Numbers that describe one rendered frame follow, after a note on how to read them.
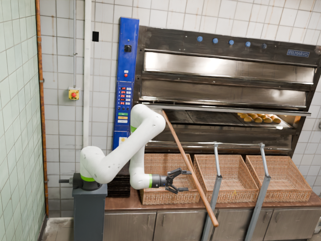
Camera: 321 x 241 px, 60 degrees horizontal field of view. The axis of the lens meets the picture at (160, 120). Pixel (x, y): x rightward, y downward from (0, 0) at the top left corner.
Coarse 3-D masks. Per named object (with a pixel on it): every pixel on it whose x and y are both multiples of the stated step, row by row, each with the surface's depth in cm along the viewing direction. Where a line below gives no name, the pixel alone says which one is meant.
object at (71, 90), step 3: (69, 87) 248; (72, 87) 249; (75, 87) 251; (69, 90) 244; (72, 90) 245; (75, 90) 246; (78, 90) 246; (69, 93) 246; (75, 93) 247; (78, 93) 247; (69, 96) 247; (78, 96) 248; (75, 99) 249; (78, 99) 250
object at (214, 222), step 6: (168, 120) 283; (174, 132) 259; (174, 138) 250; (180, 144) 238; (180, 150) 230; (186, 162) 213; (192, 174) 199; (198, 186) 185; (204, 198) 174; (204, 204) 171; (210, 210) 165; (210, 216) 161; (216, 222) 156
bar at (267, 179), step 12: (192, 144) 253; (204, 144) 255; (216, 144) 256; (228, 144) 260; (240, 144) 262; (252, 144) 264; (264, 144) 267; (216, 156) 254; (264, 156) 264; (216, 168) 251; (264, 168) 261; (216, 180) 247; (264, 180) 258; (216, 192) 251; (264, 192) 261; (252, 216) 276; (204, 228) 270; (252, 228) 277; (204, 240) 273
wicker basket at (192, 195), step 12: (144, 156) 287; (156, 156) 290; (168, 156) 293; (180, 156) 296; (144, 168) 289; (156, 168) 292; (168, 168) 295; (192, 168) 285; (180, 180) 296; (192, 180) 284; (144, 192) 249; (156, 192) 252; (168, 192) 254; (180, 192) 257; (192, 192) 260; (144, 204) 254; (156, 204) 257
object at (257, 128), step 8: (192, 128) 289; (200, 128) 291; (208, 128) 292; (216, 128) 294; (224, 128) 296; (232, 128) 297; (240, 128) 299; (248, 128) 301; (256, 128) 303; (264, 128) 304; (272, 128) 307; (280, 128) 310; (288, 128) 313
